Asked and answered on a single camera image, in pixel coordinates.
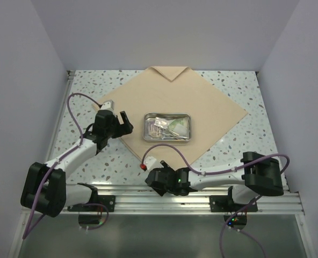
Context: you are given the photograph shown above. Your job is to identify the clear small plastic packet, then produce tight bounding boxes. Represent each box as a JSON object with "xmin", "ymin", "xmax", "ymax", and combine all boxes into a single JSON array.
[{"xmin": 154, "ymin": 117, "xmax": 170, "ymax": 129}]

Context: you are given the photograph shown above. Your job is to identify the stainless steel tray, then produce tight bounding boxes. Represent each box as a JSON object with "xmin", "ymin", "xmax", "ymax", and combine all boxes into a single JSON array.
[{"xmin": 142, "ymin": 112, "xmax": 192, "ymax": 142}]

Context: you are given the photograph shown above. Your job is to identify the beige cloth wrap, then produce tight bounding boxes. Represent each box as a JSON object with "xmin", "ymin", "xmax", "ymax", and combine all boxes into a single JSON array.
[{"xmin": 98, "ymin": 66, "xmax": 247, "ymax": 163}]

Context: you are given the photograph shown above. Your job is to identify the purple printed packet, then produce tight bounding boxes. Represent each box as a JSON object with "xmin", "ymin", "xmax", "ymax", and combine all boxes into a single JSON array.
[{"xmin": 148, "ymin": 123, "xmax": 163, "ymax": 139}]

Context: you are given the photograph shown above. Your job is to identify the serrated steel forceps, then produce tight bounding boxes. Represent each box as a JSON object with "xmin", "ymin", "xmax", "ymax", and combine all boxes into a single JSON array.
[{"xmin": 162, "ymin": 130, "xmax": 190, "ymax": 140}]

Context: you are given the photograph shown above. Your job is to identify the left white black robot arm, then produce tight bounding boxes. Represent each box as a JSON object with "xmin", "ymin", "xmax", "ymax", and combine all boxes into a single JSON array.
[{"xmin": 20, "ymin": 110, "xmax": 133, "ymax": 217}]

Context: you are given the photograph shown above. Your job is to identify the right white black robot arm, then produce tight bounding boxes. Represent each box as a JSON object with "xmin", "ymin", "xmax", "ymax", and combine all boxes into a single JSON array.
[{"xmin": 141, "ymin": 152, "xmax": 284, "ymax": 211}]

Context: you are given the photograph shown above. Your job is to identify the white gauze pad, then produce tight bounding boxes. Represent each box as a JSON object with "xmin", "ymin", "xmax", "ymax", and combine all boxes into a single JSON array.
[{"xmin": 174, "ymin": 124, "xmax": 189, "ymax": 137}]

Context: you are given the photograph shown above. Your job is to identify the green printed gauze packet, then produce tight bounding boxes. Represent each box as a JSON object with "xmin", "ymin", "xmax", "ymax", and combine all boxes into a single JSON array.
[{"xmin": 169, "ymin": 118, "xmax": 189, "ymax": 129}]

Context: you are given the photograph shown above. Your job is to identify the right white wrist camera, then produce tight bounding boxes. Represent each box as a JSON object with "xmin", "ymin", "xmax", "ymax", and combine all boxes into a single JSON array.
[{"xmin": 140, "ymin": 156, "xmax": 161, "ymax": 171}]

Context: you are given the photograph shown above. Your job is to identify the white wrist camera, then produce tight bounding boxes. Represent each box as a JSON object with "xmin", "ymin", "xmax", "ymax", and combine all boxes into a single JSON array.
[
  {"xmin": 140, "ymin": 156, "xmax": 161, "ymax": 171},
  {"xmin": 100, "ymin": 100, "xmax": 114, "ymax": 112}
]

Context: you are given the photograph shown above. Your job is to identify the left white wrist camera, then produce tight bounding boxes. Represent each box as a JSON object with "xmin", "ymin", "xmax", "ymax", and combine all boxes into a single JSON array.
[{"xmin": 100, "ymin": 100, "xmax": 114, "ymax": 112}]

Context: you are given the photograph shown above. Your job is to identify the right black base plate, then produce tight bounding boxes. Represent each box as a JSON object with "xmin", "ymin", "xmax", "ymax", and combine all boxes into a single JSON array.
[{"xmin": 209, "ymin": 195, "xmax": 245, "ymax": 213}]

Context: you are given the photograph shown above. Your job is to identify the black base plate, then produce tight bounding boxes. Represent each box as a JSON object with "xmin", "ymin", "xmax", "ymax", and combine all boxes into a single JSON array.
[
  {"xmin": 67, "ymin": 195, "xmax": 116, "ymax": 212},
  {"xmin": 209, "ymin": 195, "xmax": 245, "ymax": 213}
]

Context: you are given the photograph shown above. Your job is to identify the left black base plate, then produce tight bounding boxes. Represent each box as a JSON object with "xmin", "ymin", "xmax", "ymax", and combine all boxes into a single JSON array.
[{"xmin": 67, "ymin": 195, "xmax": 116, "ymax": 212}]

